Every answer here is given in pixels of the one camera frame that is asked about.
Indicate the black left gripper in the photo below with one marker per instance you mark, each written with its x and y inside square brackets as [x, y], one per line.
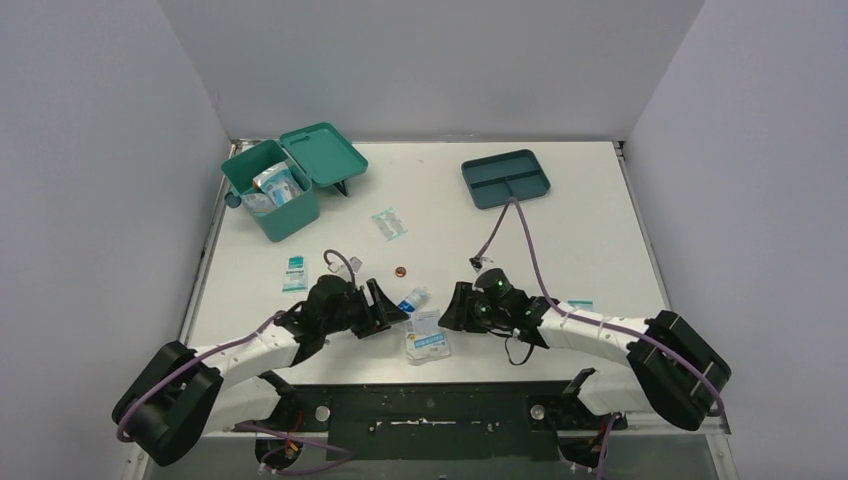
[370, 312]

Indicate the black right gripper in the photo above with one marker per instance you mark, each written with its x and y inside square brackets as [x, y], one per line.
[461, 316]

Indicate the blue white bandage roll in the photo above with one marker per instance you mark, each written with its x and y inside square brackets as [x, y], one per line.
[417, 298]

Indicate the white gauze pad pack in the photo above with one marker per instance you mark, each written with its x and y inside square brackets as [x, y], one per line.
[424, 339]

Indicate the teal medical gauze packet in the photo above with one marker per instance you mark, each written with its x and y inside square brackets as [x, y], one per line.
[295, 278]

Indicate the dark teal divided tray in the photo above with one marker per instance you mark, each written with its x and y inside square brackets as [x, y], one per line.
[492, 180]

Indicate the blue cotton swab bag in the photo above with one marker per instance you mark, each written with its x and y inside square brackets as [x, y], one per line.
[276, 177]

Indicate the blue packet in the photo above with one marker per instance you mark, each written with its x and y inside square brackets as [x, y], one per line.
[283, 190]

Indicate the clear bag teal edge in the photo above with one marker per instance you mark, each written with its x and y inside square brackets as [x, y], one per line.
[258, 203]

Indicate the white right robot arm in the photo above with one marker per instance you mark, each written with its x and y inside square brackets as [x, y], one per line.
[667, 367]

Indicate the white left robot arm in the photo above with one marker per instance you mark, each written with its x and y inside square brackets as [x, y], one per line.
[185, 393]

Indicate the teal medicine kit box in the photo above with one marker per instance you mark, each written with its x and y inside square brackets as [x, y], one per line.
[318, 155]

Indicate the bandage strip pack upper centre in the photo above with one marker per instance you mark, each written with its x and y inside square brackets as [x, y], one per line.
[389, 224]

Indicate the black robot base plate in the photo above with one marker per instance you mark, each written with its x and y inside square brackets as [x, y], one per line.
[536, 421]

